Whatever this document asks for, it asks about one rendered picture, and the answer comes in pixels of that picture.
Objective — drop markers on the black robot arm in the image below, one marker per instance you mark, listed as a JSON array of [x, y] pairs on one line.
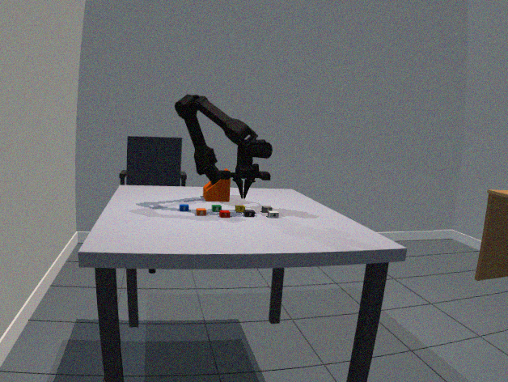
[[234, 129]]

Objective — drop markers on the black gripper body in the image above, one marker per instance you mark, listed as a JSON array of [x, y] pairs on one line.
[[226, 175]]

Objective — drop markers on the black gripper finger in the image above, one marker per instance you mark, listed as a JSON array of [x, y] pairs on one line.
[[240, 186], [247, 184]]

